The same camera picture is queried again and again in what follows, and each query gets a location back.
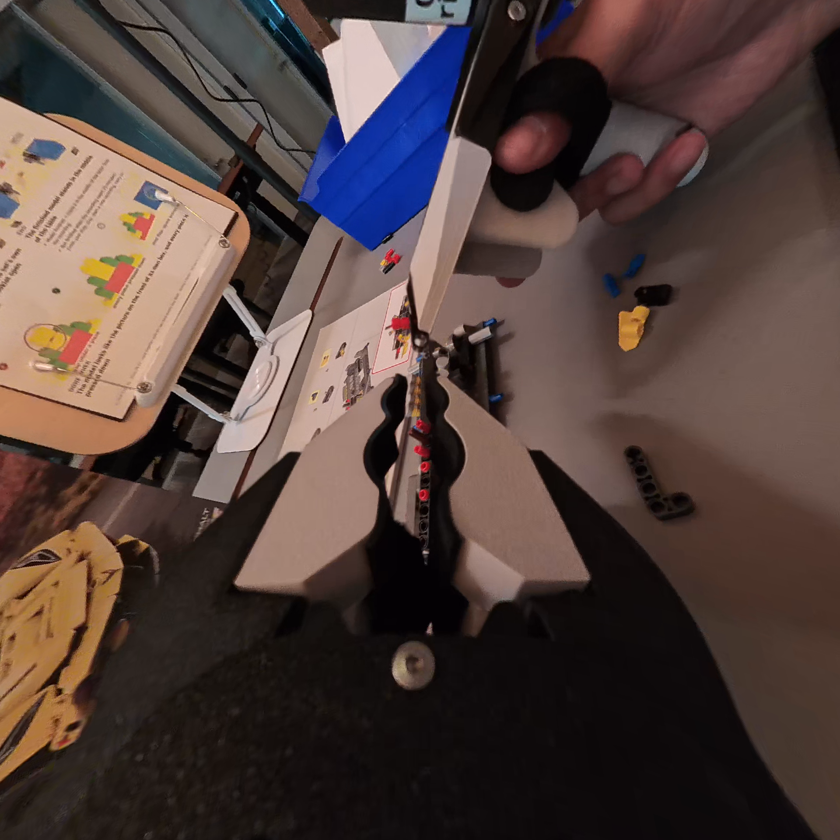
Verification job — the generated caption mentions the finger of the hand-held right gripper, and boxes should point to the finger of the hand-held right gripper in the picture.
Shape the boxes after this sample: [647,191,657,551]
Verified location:
[407,133,493,330]

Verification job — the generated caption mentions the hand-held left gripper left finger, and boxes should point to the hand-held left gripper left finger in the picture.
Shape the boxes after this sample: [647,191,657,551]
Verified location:
[233,374,408,632]

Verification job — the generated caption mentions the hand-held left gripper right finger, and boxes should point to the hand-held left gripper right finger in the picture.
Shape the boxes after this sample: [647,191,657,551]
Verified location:
[430,377,592,635]

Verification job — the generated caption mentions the black angled lego beam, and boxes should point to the black angled lego beam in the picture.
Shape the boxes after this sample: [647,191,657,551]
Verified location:
[623,445,697,521]

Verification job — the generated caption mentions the lego car chassis model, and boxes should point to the lego car chassis model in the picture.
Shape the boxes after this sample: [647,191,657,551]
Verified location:
[390,317,508,565]

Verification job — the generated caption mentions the lego instruction booklet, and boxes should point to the lego instruction booklet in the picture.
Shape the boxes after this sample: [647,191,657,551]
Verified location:
[285,282,421,454]

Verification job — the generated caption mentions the small yellow lego connector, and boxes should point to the small yellow lego connector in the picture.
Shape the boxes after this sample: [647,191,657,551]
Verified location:
[618,305,652,353]

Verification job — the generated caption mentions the black lego set box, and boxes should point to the black lego set box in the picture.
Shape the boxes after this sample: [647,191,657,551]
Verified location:
[0,449,227,840]

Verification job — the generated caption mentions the person's right hand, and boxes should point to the person's right hand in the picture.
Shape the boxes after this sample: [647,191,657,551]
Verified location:
[492,0,840,290]

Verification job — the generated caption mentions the blue plastic bin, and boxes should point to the blue plastic bin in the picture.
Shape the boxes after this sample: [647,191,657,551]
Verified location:
[298,26,473,252]

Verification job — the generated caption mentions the white paper bags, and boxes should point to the white paper bags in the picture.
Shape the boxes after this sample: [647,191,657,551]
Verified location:
[322,18,447,142]

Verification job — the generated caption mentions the white metal stand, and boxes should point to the white metal stand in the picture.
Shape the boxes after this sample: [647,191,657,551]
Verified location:
[172,279,315,455]

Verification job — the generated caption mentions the black metal pole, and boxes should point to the black metal pole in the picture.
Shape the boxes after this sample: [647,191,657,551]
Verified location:
[72,0,322,224]

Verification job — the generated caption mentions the wooden instruction board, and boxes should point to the wooden instruction board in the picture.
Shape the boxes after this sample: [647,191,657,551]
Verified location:
[0,97,252,455]

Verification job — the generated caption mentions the black hanging cable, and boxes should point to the black hanging cable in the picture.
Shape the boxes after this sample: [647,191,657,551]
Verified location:
[112,16,316,158]

